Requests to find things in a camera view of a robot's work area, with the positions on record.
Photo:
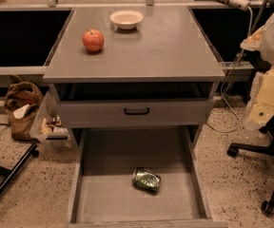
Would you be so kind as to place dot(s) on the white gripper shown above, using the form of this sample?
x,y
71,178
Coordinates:
x,y
261,102

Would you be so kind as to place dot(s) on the green crushed can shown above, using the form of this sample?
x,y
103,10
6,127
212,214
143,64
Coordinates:
x,y
146,180

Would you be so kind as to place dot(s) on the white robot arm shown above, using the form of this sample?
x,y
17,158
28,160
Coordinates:
x,y
267,52

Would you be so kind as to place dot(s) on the grey cabinet counter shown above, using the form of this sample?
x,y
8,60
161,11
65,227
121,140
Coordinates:
x,y
167,46

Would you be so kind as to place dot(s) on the closed top drawer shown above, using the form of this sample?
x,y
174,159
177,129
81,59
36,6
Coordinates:
x,y
94,114

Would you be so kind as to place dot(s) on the open grey drawer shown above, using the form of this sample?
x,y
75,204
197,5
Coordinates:
x,y
103,195

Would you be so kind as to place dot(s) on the white bowl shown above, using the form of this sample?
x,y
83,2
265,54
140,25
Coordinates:
x,y
126,19

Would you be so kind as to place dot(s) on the red apple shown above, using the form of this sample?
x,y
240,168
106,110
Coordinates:
x,y
93,40

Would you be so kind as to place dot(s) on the clear plastic bin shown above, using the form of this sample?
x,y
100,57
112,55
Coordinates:
x,y
47,127

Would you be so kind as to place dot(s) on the brown fabric bag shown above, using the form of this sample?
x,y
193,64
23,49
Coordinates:
x,y
21,104

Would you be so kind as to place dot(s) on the black metal stand leg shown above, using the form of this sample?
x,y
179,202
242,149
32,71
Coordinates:
x,y
9,174

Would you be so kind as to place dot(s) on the black drawer handle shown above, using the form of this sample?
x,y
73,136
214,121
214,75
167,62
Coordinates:
x,y
136,111

